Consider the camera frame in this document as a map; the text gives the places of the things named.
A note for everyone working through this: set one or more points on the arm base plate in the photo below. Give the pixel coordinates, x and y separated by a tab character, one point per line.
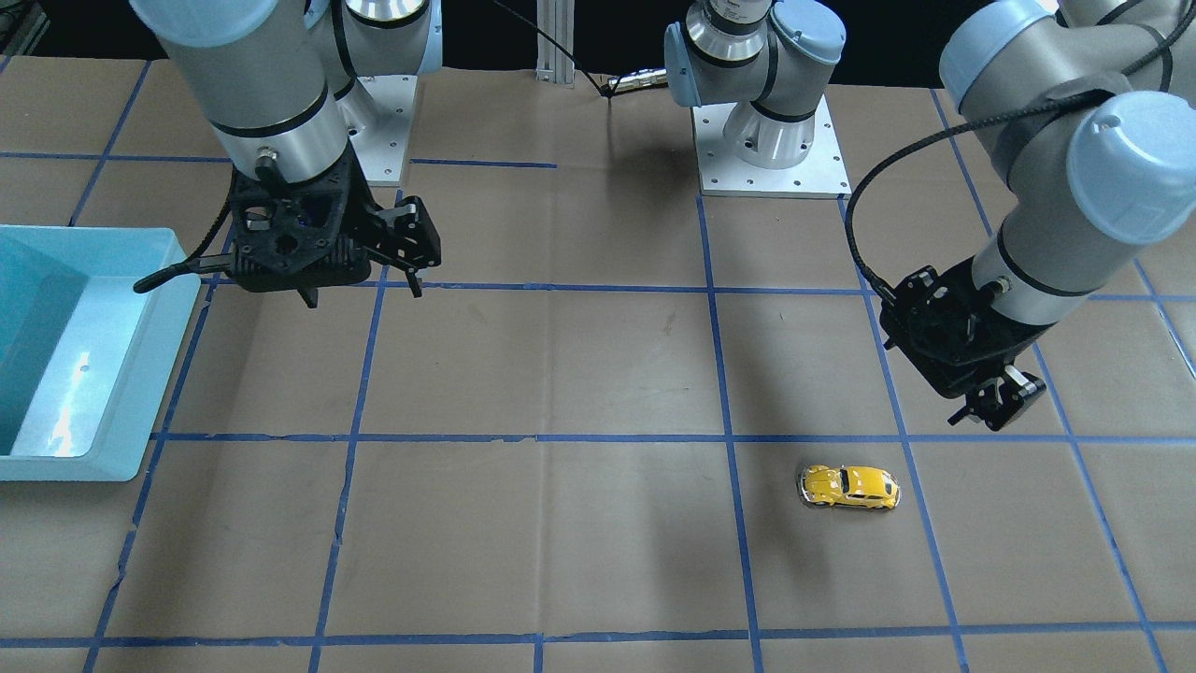
379	113
743	154

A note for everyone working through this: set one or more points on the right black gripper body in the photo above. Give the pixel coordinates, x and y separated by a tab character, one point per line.
404	238

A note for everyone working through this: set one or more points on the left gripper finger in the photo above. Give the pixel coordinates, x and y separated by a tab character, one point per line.
975	408
1005	397

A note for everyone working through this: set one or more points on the teal plastic bin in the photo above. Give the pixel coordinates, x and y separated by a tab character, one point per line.
85	360

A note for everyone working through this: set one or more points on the brown paper table mat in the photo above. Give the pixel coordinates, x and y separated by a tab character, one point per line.
577	452

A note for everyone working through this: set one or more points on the yellow beetle toy car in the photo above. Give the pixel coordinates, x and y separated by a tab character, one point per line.
848	486

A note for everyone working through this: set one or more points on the aluminium frame post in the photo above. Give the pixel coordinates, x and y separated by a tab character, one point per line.
555	25

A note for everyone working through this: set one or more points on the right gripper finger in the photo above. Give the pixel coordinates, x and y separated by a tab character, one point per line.
414	281
309	296

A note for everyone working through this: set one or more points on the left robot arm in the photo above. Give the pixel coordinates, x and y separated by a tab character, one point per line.
1087	116

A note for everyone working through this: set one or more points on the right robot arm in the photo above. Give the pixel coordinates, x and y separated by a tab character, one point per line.
281	83

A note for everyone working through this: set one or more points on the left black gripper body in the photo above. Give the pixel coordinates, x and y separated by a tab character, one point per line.
1011	338

